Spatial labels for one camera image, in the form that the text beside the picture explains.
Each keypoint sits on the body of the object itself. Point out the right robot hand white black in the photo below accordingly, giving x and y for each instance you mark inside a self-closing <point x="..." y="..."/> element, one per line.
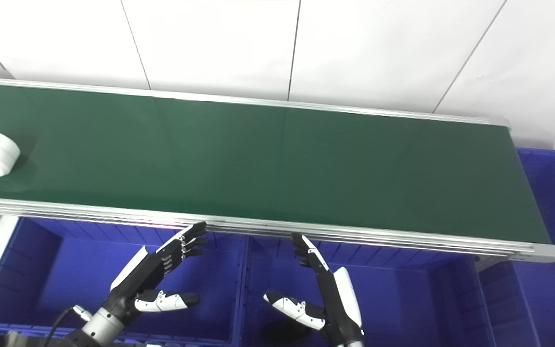
<point x="333" y="294"/>

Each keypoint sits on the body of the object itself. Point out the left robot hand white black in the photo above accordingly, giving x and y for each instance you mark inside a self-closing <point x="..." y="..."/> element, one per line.
<point x="147" y="270"/>

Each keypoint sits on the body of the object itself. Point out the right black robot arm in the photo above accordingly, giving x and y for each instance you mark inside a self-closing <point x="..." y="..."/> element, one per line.
<point x="350" y="344"/>

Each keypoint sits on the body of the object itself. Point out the green conveyor belt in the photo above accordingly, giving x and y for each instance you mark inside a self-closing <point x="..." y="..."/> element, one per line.
<point x="354" y="238"/>
<point x="258" y="159"/>

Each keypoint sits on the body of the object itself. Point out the blue plastic bin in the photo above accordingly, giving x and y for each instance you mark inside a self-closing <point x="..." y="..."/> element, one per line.
<point x="547" y="270"/>
<point x="89" y="284"/>
<point x="393" y="299"/>

